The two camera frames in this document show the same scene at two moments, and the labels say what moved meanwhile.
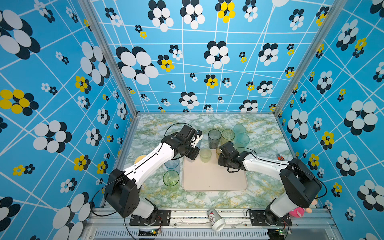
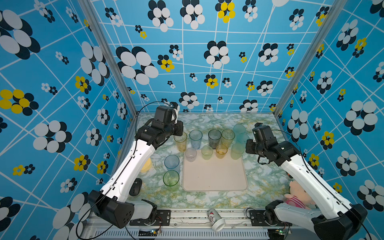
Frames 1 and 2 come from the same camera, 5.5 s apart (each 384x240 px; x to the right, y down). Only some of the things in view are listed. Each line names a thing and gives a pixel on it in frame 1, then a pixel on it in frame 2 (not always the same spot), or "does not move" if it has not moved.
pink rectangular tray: [198, 175] does not move
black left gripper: [195, 153] to [179, 128]
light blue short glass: [173, 165] does not move
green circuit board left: [147, 233] does not move
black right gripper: [220, 160] to [248, 148]
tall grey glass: [214, 136] does not move
